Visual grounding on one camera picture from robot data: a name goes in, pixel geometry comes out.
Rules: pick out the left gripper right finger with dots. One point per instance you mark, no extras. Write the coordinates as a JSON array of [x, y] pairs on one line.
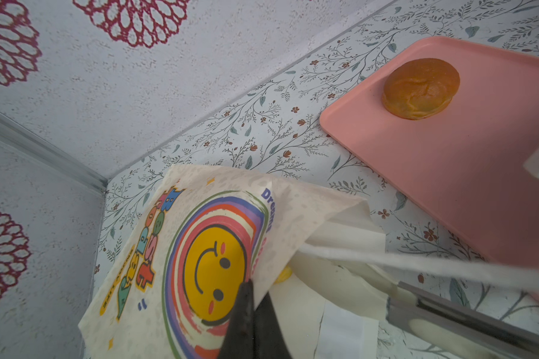
[[268, 339]]

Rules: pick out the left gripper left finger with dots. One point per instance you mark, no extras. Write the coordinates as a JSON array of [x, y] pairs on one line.
[[239, 339]]

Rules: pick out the white paper bag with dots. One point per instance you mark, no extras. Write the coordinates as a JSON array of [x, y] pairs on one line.
[[207, 230]]

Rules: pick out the metal tongs white tips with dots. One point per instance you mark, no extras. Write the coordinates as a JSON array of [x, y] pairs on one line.
[[369, 292]]

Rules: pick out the round brown bun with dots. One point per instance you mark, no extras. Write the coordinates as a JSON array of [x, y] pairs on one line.
[[420, 88]]

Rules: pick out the yellow fake bread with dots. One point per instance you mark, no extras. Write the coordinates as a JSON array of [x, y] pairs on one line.
[[284, 275]]

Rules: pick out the pink plastic tray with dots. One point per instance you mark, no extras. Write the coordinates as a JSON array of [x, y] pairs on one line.
[[465, 165]]

